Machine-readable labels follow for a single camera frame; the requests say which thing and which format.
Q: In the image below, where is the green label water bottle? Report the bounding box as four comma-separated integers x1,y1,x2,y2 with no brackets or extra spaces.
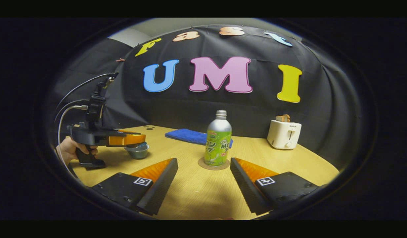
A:
204,110,232,167

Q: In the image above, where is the black backdrop cloth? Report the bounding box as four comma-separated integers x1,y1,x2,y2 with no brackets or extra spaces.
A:
48,25,367,169

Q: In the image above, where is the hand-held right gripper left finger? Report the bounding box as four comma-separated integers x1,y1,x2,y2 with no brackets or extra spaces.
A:
90,158,179,216

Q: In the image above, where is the round cork coaster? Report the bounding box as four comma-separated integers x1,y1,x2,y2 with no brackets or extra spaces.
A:
198,157,230,171

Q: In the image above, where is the blue towel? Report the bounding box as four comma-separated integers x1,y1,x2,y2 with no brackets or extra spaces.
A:
165,129,234,148

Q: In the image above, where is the teal teacup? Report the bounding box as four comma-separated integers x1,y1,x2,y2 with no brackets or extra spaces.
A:
125,144,150,160

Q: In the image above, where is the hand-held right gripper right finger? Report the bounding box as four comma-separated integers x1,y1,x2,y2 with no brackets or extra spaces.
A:
229,157,323,216

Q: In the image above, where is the black cable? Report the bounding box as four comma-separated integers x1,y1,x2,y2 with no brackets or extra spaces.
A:
56,73,118,111

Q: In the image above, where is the white toaster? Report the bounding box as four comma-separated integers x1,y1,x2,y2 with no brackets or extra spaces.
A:
267,120,302,150

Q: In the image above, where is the grey cable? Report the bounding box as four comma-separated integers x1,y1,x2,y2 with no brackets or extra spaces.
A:
57,105,89,177

